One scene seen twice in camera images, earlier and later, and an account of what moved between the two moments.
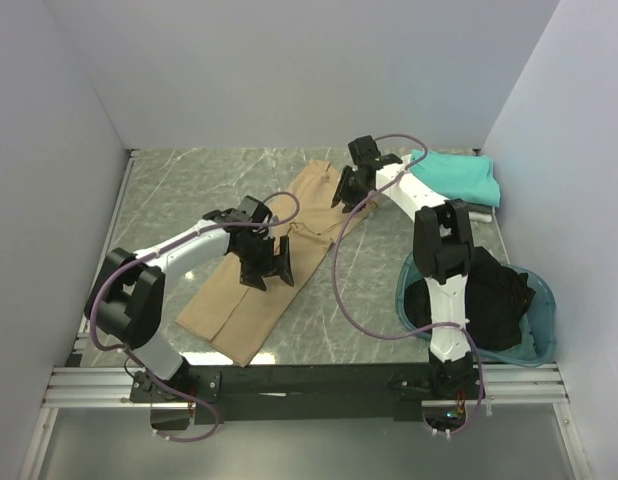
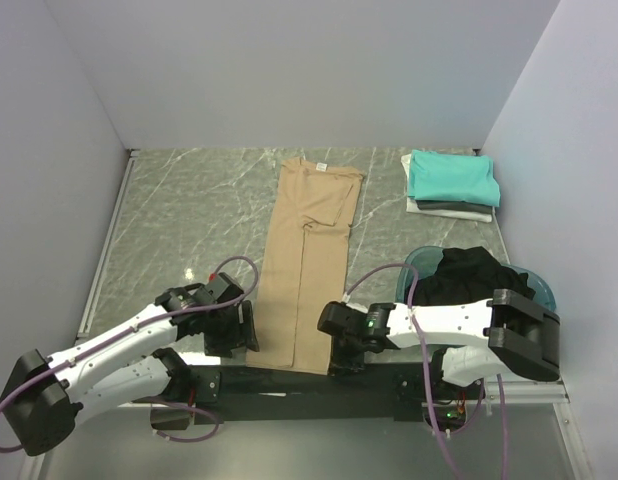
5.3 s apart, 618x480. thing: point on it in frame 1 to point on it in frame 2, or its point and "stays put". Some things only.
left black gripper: [264, 262] to [245, 325]
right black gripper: [350, 186] to [345, 360]
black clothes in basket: [497, 299] stays put
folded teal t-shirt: [461, 175] stays put
